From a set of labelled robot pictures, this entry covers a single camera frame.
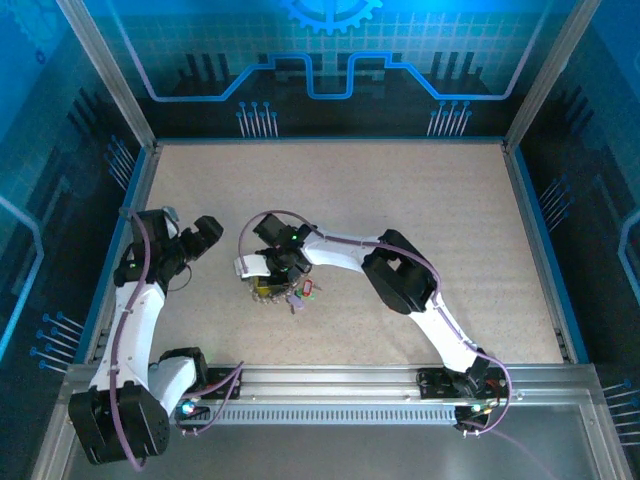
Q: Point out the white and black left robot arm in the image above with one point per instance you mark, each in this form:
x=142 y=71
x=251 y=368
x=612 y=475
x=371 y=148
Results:
x=130 y=340

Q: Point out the grey metal panel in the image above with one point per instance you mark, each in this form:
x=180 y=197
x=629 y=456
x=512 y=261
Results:
x=325 y=455

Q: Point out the bunch of keys with tags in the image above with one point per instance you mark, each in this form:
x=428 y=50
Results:
x=272 y=301

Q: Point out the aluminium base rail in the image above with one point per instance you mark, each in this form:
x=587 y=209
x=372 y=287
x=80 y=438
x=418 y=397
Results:
x=325 y=382

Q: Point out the aluminium frame post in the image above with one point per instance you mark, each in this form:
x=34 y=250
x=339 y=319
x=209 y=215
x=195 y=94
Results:
x=550 y=75
x=107 y=75

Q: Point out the red key tag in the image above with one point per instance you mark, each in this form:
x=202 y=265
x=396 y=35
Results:
x=307 y=289

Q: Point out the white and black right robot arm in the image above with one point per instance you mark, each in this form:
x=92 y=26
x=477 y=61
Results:
x=345 y=250

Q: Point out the blue circuit print panel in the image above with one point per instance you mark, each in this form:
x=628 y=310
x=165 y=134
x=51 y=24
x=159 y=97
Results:
x=30 y=150
x=200 y=30
x=610 y=150

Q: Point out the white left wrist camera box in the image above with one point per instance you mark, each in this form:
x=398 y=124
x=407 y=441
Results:
x=171 y=214

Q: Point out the silver metal key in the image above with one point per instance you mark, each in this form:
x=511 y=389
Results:
x=296 y=301

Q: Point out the small LED circuit board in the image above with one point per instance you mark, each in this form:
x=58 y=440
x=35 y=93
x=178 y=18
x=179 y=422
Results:
x=189 y=409
x=475 y=409

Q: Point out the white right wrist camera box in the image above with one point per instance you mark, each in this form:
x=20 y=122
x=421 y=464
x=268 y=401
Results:
x=250 y=266

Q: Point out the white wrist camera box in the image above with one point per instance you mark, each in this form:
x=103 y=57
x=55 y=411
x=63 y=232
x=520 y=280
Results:
x=250 y=266
x=171 y=214

